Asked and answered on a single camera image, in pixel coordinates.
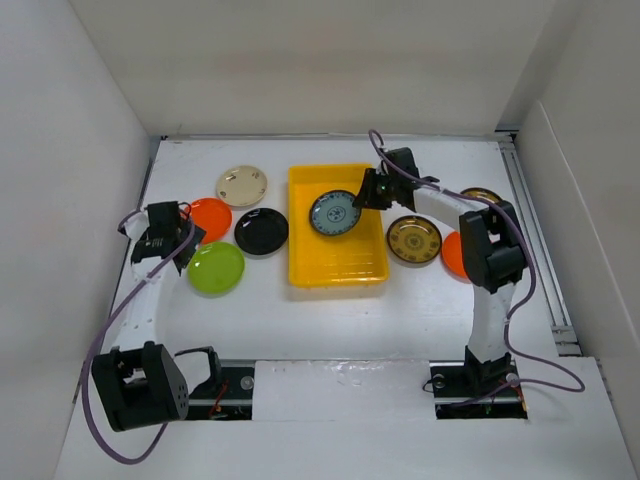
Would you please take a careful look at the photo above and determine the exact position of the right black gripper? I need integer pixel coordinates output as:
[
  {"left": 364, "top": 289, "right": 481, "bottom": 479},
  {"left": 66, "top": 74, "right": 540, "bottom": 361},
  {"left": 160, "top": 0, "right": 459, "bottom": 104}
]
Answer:
[{"left": 353, "top": 167, "right": 399, "bottom": 210}]

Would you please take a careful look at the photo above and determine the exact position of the green plate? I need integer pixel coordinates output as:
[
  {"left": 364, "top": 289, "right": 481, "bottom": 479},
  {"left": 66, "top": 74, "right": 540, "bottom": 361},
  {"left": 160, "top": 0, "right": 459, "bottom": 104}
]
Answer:
[{"left": 187, "top": 242, "right": 245, "bottom": 296}]

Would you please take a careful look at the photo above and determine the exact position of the blue patterned plate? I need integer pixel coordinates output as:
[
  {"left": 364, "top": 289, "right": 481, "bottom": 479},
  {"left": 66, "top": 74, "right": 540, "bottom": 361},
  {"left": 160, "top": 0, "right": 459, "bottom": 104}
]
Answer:
[{"left": 309, "top": 190, "right": 361, "bottom": 236}]

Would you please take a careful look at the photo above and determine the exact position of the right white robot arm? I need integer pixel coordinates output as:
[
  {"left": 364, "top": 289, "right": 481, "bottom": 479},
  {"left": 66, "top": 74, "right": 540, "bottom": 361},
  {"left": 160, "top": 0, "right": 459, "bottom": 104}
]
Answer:
[{"left": 354, "top": 147, "right": 529, "bottom": 396}]

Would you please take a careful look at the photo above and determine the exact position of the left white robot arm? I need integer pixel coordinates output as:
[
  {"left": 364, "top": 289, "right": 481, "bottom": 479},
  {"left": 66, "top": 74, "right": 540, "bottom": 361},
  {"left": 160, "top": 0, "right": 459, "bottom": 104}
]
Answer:
[{"left": 89, "top": 201, "right": 225, "bottom": 432}]

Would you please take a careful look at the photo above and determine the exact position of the yellow plastic bin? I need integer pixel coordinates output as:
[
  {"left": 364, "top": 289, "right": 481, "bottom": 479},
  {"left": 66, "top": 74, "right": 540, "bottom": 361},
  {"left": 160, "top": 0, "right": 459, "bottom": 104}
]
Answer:
[{"left": 288, "top": 163, "right": 389, "bottom": 288}]

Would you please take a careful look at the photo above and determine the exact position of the left orange plate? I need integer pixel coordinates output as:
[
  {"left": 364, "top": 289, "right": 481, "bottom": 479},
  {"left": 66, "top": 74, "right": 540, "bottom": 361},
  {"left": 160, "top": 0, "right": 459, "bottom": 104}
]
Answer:
[{"left": 190, "top": 197, "right": 232, "bottom": 245}]

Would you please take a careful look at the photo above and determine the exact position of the orange plate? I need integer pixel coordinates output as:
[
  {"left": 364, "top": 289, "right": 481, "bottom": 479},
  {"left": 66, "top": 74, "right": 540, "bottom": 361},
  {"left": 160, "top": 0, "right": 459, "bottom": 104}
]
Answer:
[
  {"left": 190, "top": 197, "right": 232, "bottom": 245},
  {"left": 441, "top": 231, "right": 468, "bottom": 280}
]

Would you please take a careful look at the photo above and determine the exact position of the brown gold patterned plate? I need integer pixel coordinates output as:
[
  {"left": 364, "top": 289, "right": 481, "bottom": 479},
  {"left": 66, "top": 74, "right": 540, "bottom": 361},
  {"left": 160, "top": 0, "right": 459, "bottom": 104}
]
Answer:
[{"left": 386, "top": 215, "right": 443, "bottom": 265}]

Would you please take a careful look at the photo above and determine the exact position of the black plate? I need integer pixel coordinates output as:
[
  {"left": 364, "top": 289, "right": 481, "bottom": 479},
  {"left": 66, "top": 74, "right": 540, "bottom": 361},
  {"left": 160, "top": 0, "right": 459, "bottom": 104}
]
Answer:
[{"left": 234, "top": 208, "right": 289, "bottom": 256}]

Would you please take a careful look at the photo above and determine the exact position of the beige patterned plate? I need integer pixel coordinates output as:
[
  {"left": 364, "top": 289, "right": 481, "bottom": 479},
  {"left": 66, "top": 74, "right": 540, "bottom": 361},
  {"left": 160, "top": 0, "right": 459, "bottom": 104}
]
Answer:
[{"left": 215, "top": 165, "right": 268, "bottom": 208}]

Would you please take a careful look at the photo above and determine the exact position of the right orange plate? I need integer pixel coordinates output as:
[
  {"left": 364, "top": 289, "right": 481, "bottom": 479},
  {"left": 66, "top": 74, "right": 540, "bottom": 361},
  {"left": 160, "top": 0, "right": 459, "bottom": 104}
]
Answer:
[{"left": 441, "top": 231, "right": 468, "bottom": 280}]

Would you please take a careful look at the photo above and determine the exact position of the far brown gold plate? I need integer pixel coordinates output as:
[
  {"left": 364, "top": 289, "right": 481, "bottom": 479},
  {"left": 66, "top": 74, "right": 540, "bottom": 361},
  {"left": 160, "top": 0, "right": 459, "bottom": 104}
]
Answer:
[{"left": 460, "top": 187, "right": 503, "bottom": 204}]

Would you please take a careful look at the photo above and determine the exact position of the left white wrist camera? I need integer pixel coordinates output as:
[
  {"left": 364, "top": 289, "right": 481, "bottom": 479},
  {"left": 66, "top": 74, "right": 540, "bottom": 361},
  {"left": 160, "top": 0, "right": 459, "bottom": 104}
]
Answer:
[{"left": 117, "top": 210, "right": 149, "bottom": 245}]

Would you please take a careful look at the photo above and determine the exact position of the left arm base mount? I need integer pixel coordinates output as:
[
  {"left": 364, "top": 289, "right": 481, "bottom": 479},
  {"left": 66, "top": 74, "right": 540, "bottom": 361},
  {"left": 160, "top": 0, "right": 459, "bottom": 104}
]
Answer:
[{"left": 186, "top": 364, "right": 255, "bottom": 421}]

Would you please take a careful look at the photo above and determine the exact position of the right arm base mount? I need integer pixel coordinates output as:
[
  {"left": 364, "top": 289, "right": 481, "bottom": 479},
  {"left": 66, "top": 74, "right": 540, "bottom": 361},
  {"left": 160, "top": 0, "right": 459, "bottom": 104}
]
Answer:
[{"left": 422, "top": 363, "right": 528, "bottom": 420}]

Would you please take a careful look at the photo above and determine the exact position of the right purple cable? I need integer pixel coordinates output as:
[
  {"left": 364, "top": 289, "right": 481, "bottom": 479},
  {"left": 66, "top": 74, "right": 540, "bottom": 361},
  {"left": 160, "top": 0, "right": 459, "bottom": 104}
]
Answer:
[{"left": 367, "top": 128, "right": 586, "bottom": 409}]

